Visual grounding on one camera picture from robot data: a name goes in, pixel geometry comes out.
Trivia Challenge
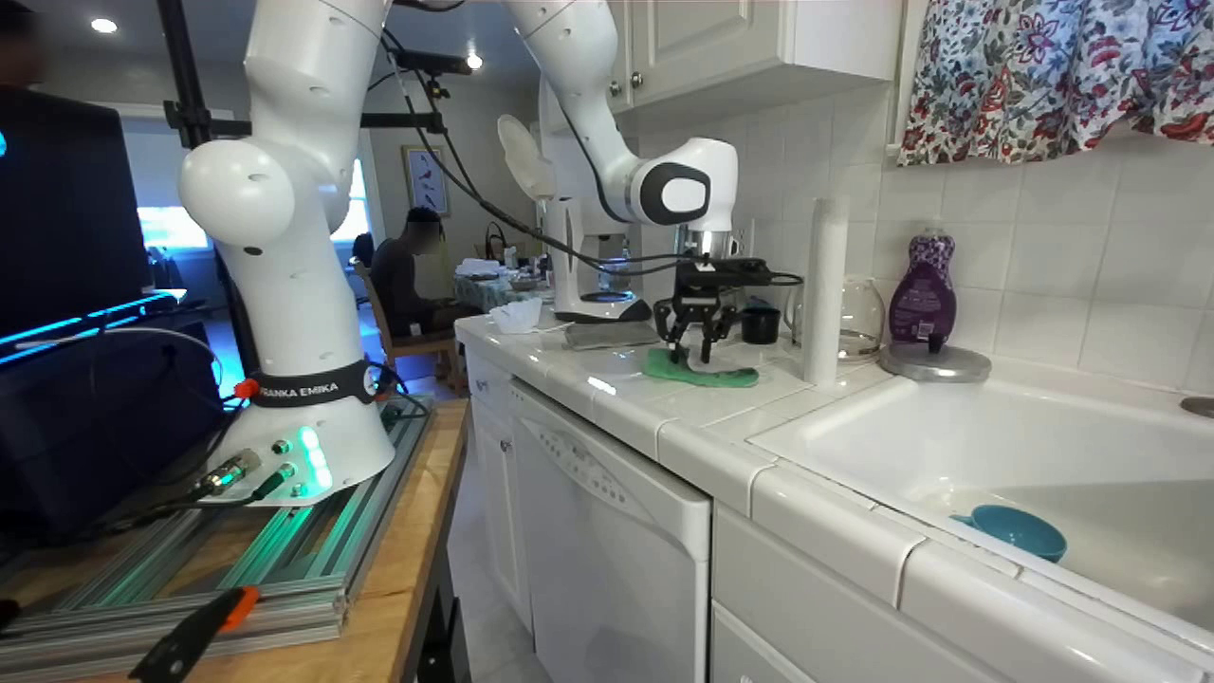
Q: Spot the window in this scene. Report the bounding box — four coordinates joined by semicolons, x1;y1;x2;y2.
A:
136;158;372;254

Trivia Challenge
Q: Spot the round silver lid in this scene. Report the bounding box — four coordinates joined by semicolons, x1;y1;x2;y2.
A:
879;341;993;384

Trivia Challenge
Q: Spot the glass carafe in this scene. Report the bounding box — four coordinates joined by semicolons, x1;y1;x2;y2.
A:
786;274;887;363

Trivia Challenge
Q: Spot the white stand mixer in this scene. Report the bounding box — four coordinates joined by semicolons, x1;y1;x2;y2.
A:
497;80;657;325

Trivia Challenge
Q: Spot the person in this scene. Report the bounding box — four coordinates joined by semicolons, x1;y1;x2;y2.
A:
369;206;480;340

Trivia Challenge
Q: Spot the green rag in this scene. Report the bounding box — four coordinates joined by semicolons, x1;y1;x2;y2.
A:
644;345;761;389

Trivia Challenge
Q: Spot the dining table with tablecloth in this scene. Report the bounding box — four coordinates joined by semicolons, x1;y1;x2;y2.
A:
452;256;554;313

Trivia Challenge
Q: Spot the blue bowl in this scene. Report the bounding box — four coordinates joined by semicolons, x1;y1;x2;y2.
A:
950;504;1069;563

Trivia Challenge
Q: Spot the purple soap bottle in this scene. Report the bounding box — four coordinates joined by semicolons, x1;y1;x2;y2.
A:
888;227;958;350

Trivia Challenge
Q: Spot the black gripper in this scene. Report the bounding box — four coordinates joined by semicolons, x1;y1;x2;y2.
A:
653;283;738;368

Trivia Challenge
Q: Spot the wooden robot stand with rails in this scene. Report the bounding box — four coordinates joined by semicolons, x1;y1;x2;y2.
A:
0;393;473;683

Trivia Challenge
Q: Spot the white wall cabinet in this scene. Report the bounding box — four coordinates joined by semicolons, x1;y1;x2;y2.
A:
607;0;903;117

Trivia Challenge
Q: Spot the black clamp with orange handle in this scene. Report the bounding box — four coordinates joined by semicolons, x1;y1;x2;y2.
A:
127;584;262;683

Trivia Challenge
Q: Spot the grey folded cloth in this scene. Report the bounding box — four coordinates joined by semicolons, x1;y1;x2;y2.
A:
563;320;662;351

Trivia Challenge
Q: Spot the wooden chair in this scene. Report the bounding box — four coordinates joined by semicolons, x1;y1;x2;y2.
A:
352;260;468;396

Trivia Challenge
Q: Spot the black cup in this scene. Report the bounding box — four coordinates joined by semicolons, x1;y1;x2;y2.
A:
740;305;782;345

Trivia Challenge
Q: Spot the white sink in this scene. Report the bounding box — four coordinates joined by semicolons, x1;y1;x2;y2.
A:
747;374;1214;657

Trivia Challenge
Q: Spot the framed picture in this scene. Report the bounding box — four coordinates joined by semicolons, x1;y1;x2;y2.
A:
401;144;451;218

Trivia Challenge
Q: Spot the white paper towel roll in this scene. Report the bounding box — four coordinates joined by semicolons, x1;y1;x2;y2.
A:
802;195;850;386

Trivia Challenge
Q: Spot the white base cabinet door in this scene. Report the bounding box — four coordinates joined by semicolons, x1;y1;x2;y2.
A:
469;349;534;635

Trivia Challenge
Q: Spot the white dishwasher door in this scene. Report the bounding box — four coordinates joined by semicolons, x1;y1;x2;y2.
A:
509;378;713;683

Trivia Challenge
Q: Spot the floral curtain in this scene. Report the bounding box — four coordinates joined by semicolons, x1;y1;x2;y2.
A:
897;0;1214;169

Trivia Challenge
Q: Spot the black cable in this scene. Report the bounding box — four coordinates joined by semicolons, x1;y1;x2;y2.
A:
90;327;249;534

